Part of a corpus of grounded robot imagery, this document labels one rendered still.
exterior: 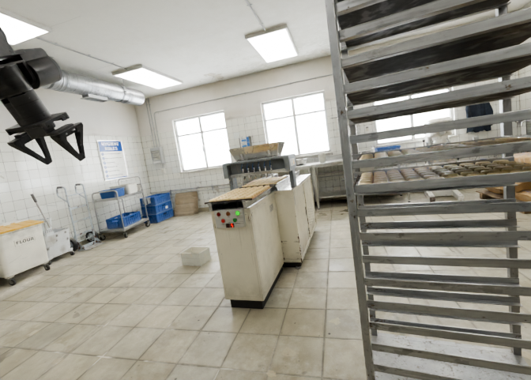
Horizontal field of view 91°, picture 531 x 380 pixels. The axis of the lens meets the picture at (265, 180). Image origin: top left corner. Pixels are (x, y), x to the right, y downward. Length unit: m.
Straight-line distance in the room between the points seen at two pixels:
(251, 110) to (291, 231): 3.91
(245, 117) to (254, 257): 4.44
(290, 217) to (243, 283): 0.81
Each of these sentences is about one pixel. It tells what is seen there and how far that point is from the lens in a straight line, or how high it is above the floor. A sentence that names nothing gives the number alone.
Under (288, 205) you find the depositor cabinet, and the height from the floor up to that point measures 0.69.
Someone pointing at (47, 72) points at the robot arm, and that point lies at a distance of 0.74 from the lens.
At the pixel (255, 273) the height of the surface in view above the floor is 0.31.
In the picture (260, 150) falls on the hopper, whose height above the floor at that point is 1.26.
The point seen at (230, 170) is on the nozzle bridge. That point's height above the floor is 1.10.
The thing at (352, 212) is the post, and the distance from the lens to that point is 1.00.
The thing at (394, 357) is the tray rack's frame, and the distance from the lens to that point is 1.67.
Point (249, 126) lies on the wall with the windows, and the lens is 6.09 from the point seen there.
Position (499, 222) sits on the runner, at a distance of 1.55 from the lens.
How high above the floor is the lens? 1.23
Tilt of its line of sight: 6 degrees down
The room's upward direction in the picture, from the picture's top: 8 degrees counter-clockwise
